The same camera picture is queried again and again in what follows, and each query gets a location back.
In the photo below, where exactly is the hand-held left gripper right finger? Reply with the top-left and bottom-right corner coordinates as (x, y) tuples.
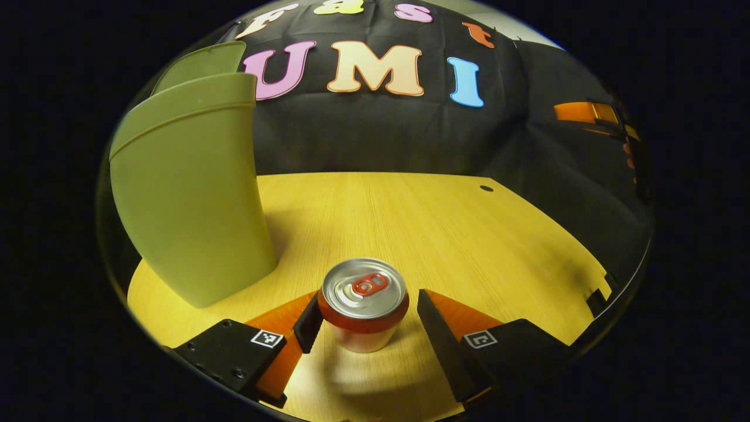
(417, 288), (572, 405)

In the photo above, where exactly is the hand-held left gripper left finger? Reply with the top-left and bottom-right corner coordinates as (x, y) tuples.
(164, 290), (324, 410)

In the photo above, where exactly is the orange pop can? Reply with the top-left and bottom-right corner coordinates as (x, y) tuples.
(317, 258), (410, 353)

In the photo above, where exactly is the light green desktop garbage bin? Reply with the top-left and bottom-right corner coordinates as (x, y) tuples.
(108, 41), (278, 309)

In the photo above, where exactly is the wooden desktop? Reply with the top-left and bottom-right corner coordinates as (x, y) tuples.
(126, 172), (616, 422)

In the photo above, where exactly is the black backdrop cloth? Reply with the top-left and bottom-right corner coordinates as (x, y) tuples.
(97, 0), (654, 282)

